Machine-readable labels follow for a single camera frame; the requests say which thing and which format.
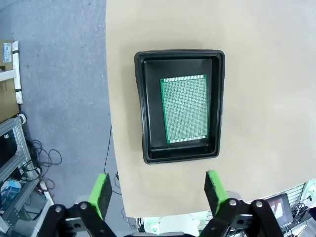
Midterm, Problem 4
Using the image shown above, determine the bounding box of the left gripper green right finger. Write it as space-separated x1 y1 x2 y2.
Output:
199 170 283 237

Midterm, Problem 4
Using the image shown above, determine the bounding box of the black ESD tray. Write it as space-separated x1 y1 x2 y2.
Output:
134 48 226 165

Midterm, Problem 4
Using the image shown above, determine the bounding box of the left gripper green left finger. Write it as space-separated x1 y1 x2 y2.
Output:
37 172 117 237

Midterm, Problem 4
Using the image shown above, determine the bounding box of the labelled brown cardboard box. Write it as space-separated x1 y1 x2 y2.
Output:
0 39 21 124

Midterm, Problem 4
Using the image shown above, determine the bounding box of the black floor cable tangle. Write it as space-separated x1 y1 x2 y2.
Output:
24 124 124 196

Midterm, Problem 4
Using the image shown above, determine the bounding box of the small black display screen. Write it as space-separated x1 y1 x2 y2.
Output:
267 193 296 227

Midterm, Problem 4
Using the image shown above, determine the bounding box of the green perforated circuit board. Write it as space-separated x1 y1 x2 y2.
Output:
159 74 209 144

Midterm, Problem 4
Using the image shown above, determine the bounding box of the white slotted base platform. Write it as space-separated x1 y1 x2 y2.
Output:
127 177 316 237

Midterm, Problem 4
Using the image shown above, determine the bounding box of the white taped pipe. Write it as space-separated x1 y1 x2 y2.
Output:
11 40 24 106

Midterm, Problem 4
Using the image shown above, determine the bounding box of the aluminium profile frame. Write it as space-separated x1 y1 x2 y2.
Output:
0 115 55 237

